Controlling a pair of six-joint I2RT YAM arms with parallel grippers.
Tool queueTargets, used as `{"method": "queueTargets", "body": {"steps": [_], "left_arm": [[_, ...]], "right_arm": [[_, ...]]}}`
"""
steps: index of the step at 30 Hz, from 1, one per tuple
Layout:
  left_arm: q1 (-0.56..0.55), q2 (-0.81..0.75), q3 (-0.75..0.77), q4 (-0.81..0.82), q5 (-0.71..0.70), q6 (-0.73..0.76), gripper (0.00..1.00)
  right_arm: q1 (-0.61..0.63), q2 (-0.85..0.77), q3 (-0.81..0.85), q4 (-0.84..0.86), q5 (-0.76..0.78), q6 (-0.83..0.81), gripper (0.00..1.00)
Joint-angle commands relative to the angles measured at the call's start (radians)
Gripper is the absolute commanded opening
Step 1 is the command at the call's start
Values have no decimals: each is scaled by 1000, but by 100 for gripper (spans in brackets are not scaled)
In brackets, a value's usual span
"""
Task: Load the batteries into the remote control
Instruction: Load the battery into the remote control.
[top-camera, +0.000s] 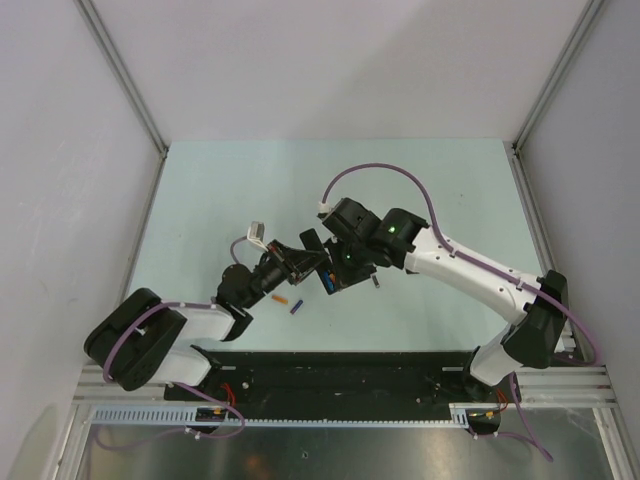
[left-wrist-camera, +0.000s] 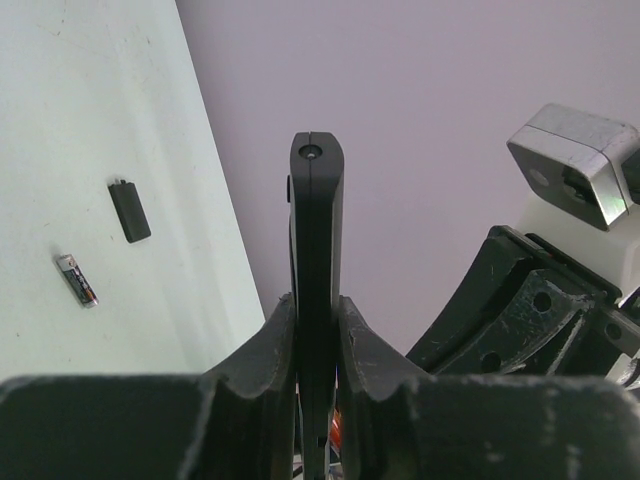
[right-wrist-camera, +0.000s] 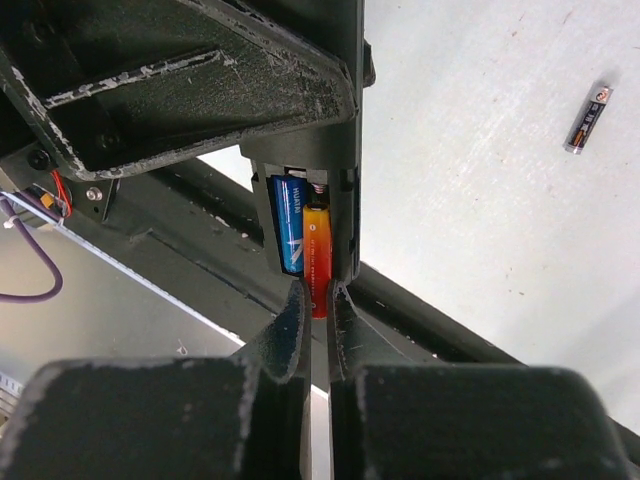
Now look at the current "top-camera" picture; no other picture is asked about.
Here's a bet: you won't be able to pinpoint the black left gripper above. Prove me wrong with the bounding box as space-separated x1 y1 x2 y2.
241 239 328 309

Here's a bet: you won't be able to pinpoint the black remote control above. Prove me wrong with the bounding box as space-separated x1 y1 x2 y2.
299 228 338 295

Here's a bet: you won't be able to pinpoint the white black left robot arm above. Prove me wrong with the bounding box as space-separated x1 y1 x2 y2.
83 240 327 400

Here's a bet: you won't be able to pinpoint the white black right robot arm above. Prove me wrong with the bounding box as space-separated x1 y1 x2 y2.
318 198 567 401

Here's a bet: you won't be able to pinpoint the purple blue battery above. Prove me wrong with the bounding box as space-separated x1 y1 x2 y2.
290 299 304 315

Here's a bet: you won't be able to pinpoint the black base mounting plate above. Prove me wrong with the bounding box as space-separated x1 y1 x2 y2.
196 351 512 420

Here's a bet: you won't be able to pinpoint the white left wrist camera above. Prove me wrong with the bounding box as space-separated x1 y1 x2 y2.
246 221 267 251

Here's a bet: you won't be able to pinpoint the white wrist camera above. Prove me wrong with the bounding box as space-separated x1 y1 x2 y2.
318 202 332 218
246 221 267 251

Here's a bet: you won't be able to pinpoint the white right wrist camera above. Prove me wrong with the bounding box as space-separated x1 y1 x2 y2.
318 202 332 218

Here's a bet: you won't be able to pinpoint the grey slotted cable duct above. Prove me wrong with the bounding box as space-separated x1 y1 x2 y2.
91 405 480 428

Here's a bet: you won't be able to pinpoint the left aluminium frame post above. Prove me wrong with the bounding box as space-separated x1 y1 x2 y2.
74 0 169 160

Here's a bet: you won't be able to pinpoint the aluminium frame post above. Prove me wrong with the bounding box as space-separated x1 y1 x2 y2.
511 0 609 154
74 0 169 160

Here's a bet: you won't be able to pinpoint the right aluminium frame post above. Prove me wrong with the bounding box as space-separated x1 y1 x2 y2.
511 0 609 154

